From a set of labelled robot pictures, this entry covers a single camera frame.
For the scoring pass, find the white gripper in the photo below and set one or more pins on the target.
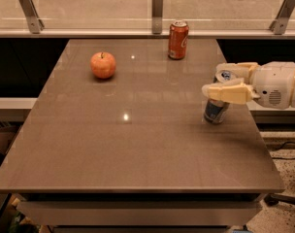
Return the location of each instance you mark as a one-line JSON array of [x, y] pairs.
[[273, 83]]

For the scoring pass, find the silver blue redbull can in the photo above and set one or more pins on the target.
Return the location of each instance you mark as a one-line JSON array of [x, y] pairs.
[[215, 110]]

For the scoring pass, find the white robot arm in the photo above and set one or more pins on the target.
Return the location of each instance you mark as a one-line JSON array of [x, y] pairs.
[[271, 85]]

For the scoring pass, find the orange soda can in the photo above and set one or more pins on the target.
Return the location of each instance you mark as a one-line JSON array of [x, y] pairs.
[[178, 39]]

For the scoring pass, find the red apple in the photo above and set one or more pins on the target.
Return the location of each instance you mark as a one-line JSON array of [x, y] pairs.
[[103, 65]]

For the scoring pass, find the black chair base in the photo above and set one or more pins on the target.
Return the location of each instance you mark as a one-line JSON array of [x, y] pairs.
[[273, 199]]

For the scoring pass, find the glass barrier panel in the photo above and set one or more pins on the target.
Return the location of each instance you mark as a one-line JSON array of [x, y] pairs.
[[137, 14]]

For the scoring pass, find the right metal glass bracket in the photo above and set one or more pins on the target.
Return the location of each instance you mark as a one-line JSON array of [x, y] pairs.
[[279, 24]]

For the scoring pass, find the metal glass bracket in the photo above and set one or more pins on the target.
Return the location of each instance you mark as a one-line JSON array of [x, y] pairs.
[[34, 23], [156, 16], [279, 24]]

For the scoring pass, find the middle metal glass bracket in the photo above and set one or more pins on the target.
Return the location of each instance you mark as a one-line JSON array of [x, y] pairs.
[[156, 16]]

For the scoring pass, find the left metal glass bracket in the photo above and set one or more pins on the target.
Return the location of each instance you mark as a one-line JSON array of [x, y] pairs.
[[34, 23]]

